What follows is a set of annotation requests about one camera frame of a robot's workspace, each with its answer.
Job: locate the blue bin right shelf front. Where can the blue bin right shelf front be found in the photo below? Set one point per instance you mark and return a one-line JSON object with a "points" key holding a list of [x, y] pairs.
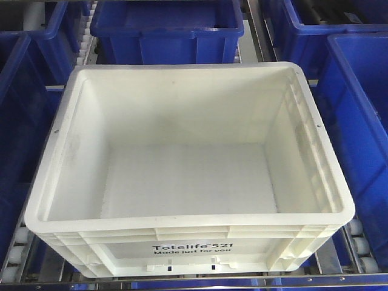
{"points": [[352, 97]]}

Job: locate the blue bin left shelf rear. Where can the blue bin left shelf rear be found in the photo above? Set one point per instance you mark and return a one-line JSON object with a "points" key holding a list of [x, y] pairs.
{"points": [[54, 31]]}

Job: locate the steel front bar right shelf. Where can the steel front bar right shelf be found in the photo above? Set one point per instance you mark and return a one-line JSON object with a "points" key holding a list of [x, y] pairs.
{"points": [[224, 282]]}

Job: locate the white roller strip right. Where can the white roller strip right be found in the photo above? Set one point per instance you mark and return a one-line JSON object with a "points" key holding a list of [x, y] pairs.
{"points": [[361, 247]]}

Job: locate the white roller strip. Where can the white roller strip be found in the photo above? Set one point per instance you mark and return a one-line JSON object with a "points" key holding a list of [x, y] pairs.
{"points": [[361, 247], [87, 53], [19, 245]]}

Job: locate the white plastic tote bin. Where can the white plastic tote bin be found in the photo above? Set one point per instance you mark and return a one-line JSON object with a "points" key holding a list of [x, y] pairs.
{"points": [[154, 170]]}

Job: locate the blue bin left shelf front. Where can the blue bin left shelf front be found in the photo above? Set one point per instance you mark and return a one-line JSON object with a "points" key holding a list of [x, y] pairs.
{"points": [[27, 111]]}

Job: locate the blue bin right shelf rear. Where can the blue bin right shelf rear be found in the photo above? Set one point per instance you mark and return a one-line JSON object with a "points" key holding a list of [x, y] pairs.
{"points": [[305, 45]]}

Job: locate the white roller strip rear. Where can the white roller strip rear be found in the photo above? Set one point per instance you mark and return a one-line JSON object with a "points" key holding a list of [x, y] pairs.
{"points": [[87, 53]]}

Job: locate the white roller strip left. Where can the white roller strip left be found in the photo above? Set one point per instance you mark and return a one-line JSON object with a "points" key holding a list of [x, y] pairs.
{"points": [[19, 245]]}

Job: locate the blue bin shelf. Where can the blue bin shelf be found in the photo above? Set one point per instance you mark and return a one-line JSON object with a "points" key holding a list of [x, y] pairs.
{"points": [[27, 111], [54, 31], [352, 97], [305, 45]]}

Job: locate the blue bin behind centre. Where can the blue bin behind centre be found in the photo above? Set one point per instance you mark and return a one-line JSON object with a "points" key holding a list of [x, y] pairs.
{"points": [[168, 32]]}

